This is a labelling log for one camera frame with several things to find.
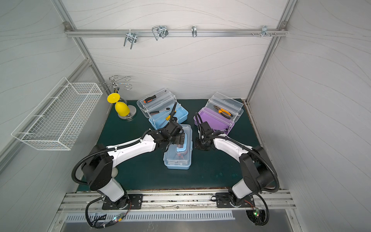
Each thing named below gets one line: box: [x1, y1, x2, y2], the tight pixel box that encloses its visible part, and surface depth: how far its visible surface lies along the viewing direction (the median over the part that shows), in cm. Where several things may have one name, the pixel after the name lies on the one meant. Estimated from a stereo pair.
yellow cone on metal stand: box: [107, 92, 137, 121], surface depth 94 cm
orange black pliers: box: [213, 104, 234, 120], surface depth 106 cm
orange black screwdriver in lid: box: [143, 90, 167, 104], surface depth 104 cm
